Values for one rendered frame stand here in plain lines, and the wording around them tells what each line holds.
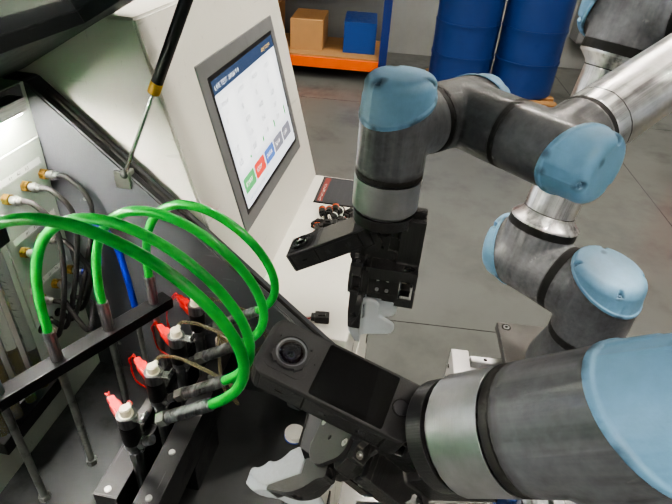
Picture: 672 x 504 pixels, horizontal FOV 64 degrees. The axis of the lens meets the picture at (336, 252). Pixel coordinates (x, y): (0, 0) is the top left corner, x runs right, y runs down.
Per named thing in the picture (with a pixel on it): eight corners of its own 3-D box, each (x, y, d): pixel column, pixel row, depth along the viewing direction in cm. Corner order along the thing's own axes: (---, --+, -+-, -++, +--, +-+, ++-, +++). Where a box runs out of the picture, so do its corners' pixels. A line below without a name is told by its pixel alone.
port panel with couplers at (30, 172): (52, 331, 95) (0, 173, 77) (35, 328, 95) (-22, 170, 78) (93, 286, 106) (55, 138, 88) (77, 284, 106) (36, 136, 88)
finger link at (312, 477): (274, 516, 41) (357, 482, 36) (259, 506, 40) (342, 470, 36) (289, 462, 45) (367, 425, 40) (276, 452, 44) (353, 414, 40)
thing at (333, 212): (342, 260, 130) (343, 241, 127) (299, 253, 131) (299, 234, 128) (356, 213, 148) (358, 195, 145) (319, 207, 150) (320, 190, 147)
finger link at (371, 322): (388, 361, 71) (397, 308, 66) (344, 353, 72) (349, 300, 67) (391, 345, 74) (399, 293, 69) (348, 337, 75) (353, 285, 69)
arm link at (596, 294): (600, 366, 84) (632, 299, 76) (527, 317, 92) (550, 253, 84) (638, 335, 90) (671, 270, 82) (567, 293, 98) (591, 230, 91)
